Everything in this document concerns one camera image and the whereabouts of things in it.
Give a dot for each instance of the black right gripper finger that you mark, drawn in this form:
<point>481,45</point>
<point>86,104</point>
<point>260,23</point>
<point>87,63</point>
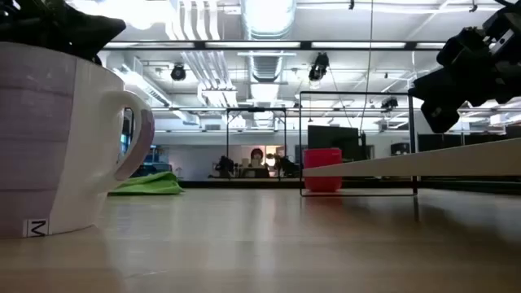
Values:
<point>437,81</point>
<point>437,96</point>

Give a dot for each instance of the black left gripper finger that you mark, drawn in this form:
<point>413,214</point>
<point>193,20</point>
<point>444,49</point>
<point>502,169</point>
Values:
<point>95,40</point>
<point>93,20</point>

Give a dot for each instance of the purple and white mug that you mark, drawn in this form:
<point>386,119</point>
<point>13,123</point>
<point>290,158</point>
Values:
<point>61,142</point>

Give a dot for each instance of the red plastic cup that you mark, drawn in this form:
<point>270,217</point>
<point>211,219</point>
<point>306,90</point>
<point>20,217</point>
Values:
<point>322,158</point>

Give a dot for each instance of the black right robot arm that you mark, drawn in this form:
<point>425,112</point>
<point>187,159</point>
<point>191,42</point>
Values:
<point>510,20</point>

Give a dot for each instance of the black background robot arm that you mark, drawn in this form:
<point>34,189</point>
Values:
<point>288,167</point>
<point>225,166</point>

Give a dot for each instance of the row of dark monitors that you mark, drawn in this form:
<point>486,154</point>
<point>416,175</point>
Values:
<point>439,142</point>

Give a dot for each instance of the black computer monitor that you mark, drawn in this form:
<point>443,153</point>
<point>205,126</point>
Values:
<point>331,140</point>

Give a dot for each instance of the green cloth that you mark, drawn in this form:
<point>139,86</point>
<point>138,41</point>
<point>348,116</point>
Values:
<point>154,185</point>

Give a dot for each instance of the overhead light bar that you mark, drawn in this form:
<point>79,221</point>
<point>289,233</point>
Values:
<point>252,45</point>

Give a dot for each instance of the person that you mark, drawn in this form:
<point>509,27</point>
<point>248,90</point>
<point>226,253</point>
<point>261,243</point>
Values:
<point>256,154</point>

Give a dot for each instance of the black ceiling-hung camera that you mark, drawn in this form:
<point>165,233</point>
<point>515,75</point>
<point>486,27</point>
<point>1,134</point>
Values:
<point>389,103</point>
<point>318,67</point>
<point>178,73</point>

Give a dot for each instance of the silver ceiling air duct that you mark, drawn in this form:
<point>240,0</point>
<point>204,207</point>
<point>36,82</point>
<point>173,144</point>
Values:
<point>268,18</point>

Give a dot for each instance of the thin black background frame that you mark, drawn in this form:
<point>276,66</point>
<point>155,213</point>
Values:
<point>256,109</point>

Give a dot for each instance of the black aluminium table frame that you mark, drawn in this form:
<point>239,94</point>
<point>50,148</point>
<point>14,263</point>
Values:
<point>244,184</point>

